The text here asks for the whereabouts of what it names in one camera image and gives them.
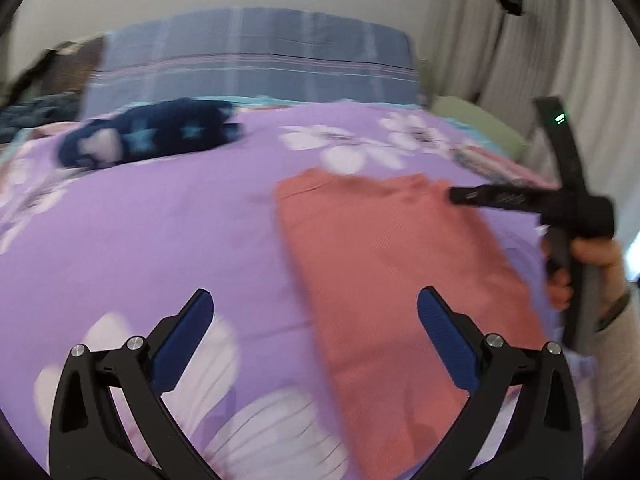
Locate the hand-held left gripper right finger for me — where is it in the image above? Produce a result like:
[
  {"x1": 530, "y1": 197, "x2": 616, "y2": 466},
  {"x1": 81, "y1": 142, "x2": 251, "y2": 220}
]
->
[{"x1": 417, "y1": 286, "x2": 586, "y2": 480}]

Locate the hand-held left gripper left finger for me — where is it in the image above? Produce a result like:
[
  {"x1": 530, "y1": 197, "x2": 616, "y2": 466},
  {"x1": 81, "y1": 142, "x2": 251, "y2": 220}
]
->
[{"x1": 48, "y1": 288, "x2": 222, "y2": 480}]

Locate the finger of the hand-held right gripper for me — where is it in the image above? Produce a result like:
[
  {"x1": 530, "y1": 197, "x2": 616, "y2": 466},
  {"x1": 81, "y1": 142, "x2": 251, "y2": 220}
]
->
[{"x1": 448, "y1": 184, "x2": 547, "y2": 212}]

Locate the pink ribbed garment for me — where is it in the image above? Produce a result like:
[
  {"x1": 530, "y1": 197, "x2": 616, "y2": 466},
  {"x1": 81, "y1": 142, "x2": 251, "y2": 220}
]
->
[{"x1": 274, "y1": 168, "x2": 557, "y2": 480}]

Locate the person's right forearm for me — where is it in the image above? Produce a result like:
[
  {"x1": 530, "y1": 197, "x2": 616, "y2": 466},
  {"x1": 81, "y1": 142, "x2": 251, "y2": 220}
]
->
[{"x1": 594, "y1": 260, "x2": 640, "y2": 457}]

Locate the stack of folded clothes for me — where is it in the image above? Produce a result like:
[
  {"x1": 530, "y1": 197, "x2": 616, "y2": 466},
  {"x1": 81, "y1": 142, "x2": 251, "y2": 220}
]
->
[{"x1": 451, "y1": 142, "x2": 558, "y2": 192}]

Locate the person's right hand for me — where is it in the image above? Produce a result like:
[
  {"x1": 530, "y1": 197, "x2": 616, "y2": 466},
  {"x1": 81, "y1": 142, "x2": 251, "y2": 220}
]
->
[{"x1": 542, "y1": 236, "x2": 627, "y2": 312}]

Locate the green pillow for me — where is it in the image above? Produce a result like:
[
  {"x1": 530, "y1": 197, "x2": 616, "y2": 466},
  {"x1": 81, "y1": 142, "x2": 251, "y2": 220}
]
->
[{"x1": 429, "y1": 95, "x2": 532, "y2": 162}]

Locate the purple floral bedsheet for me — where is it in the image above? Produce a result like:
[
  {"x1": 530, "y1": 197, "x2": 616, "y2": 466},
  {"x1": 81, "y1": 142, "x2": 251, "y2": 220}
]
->
[{"x1": 0, "y1": 95, "x2": 601, "y2": 480}]

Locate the white pleated curtain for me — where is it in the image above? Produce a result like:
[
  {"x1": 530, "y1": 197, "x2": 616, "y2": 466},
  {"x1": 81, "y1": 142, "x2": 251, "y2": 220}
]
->
[{"x1": 419, "y1": 0, "x2": 640, "y2": 283}]

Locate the black lamp on stand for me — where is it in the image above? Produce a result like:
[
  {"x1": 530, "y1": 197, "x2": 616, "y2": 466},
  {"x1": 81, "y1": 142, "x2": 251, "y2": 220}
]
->
[{"x1": 470, "y1": 0, "x2": 526, "y2": 103}]

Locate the navy star-print garment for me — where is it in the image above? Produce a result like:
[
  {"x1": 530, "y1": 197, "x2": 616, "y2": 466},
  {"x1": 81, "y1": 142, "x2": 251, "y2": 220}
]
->
[{"x1": 56, "y1": 97, "x2": 247, "y2": 169}]

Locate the dark blue patterned cloth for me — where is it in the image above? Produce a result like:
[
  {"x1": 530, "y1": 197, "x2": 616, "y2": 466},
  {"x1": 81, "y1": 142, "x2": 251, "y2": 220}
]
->
[{"x1": 0, "y1": 91, "x2": 85, "y2": 145}]

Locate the blue plaid pillow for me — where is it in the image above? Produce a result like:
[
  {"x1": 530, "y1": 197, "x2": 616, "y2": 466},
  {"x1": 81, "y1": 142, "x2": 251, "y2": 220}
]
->
[{"x1": 80, "y1": 7, "x2": 422, "y2": 122}]

